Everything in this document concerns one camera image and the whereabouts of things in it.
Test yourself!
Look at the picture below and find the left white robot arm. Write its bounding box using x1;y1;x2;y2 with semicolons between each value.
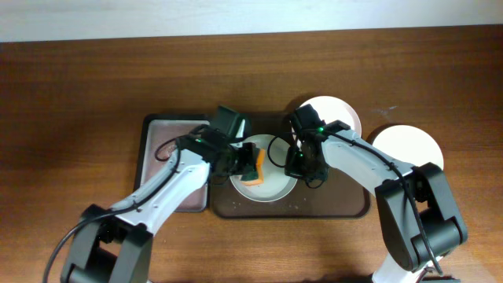
60;106;256;282

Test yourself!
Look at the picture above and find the pale green plate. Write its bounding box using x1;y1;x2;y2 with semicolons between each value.
230;134;297;202

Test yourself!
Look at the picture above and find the large brown serving tray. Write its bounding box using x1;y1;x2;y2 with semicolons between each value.
209;113;370;219

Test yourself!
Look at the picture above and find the orange green scrub sponge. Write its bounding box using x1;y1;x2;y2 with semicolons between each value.
240;149;266;186

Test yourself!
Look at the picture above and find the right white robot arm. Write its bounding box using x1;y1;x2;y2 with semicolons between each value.
284;105;468;282

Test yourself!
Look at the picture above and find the small tray with soapy water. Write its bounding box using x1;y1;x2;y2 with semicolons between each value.
133;114;209;212

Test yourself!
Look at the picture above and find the pinkish white plate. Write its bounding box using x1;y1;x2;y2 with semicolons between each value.
299;96;362;140

